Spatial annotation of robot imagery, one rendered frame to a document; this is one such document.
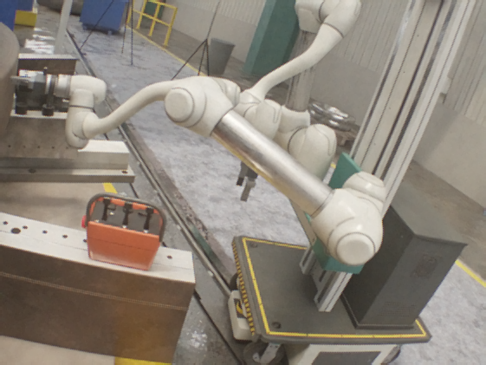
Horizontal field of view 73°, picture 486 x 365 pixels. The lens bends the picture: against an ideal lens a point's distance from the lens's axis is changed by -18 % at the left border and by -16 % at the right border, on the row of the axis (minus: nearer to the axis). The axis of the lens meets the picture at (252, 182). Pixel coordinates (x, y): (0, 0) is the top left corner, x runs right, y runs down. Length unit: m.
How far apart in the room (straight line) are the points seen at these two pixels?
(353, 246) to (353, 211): 0.10
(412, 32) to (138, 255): 1.29
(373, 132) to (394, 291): 0.67
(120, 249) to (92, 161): 1.21
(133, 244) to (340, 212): 0.54
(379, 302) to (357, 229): 0.68
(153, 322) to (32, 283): 0.36
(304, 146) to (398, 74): 0.51
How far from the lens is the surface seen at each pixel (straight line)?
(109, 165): 2.16
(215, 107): 1.07
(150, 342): 1.20
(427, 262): 1.64
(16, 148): 1.95
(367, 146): 1.64
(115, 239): 0.94
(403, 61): 1.62
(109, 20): 10.40
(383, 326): 1.80
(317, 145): 1.64
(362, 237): 1.03
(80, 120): 1.50
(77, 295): 1.08
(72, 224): 1.78
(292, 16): 10.05
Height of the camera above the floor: 1.34
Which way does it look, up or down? 23 degrees down
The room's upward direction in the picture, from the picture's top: 20 degrees clockwise
